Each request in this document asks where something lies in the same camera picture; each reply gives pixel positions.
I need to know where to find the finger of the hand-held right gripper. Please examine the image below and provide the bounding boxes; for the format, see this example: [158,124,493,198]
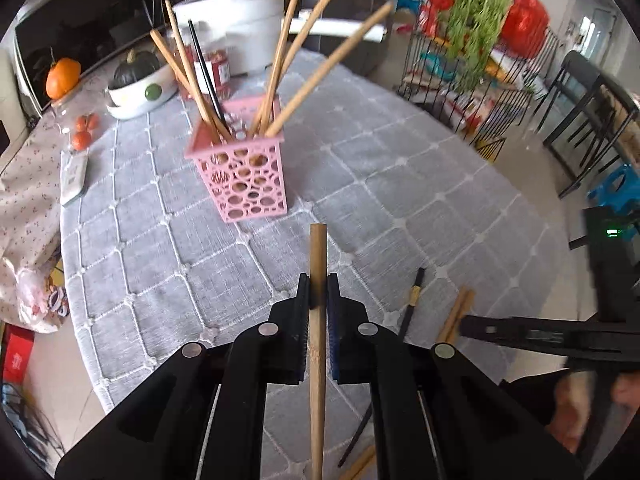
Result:
[459,314,640,361]

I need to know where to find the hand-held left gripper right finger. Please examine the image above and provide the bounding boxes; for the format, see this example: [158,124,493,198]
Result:
[326,272,586,480]

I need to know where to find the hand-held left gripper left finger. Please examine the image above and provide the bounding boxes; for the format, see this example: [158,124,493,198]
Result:
[54,272,313,480]

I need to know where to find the wooden chopstick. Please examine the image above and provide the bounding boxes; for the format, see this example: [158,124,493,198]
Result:
[435,287,471,343]
[339,444,377,480]
[165,0,221,133]
[309,223,328,480]
[150,29,235,143]
[252,0,310,136]
[264,1,394,138]
[442,290,477,346]
[250,0,341,136]

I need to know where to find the black chopstick with gold band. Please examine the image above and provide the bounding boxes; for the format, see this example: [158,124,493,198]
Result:
[337,266,427,467]

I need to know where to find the pink perforated plastic basket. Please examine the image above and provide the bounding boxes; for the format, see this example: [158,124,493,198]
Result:
[184,95,288,224]

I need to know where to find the person's right hand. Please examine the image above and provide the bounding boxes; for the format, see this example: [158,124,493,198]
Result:
[547,372,640,453]

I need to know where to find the blue plastic stool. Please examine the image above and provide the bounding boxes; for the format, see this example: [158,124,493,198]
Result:
[587,165,640,241]

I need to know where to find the colourful snack packet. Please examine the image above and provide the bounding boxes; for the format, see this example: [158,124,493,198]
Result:
[45,280,70,317]

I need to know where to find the short jar with red label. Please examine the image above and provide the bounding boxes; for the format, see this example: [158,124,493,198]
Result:
[197,46,232,100]

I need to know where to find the pinkish plastic bag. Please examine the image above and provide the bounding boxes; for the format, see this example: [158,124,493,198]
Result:
[12,260,68,335]

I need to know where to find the white remote control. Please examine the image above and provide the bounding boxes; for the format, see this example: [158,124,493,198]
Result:
[59,152,91,207]

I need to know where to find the teal plastic basin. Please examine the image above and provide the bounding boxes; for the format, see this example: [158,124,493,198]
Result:
[420,52,456,81]

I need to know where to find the white dish with green knob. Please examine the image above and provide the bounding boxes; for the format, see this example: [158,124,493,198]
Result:
[105,62,180,121]

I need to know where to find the tall jar of red berries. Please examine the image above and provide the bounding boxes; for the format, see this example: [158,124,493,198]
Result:
[172,30,201,102]

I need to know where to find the red cardboard box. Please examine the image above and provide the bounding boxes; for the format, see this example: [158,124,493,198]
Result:
[0,327,38,386]

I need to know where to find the bunch of green leafy vegetable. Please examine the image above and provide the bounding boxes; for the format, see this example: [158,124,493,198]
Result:
[442,0,511,93]

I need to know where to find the dark green pumpkin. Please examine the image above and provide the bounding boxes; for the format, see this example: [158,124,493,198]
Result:
[112,50,162,90]

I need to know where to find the white electric pot with lid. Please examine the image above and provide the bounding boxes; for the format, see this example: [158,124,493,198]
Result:
[172,0,388,78]

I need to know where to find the floral tablecloth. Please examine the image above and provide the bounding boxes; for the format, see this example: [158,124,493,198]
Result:
[0,55,171,281]

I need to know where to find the clear glass jar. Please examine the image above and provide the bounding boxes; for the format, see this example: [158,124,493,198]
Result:
[52,100,101,153]

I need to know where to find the large orange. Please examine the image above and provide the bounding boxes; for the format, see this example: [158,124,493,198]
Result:
[46,49,82,102]

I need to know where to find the black microwave oven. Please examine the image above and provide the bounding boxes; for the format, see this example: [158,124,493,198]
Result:
[12,0,188,113]

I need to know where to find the black wire storage rack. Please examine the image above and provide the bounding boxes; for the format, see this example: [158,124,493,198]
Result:
[397,0,561,161]

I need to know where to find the tangle of black cables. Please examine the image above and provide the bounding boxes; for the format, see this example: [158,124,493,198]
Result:
[0,380,56,461]

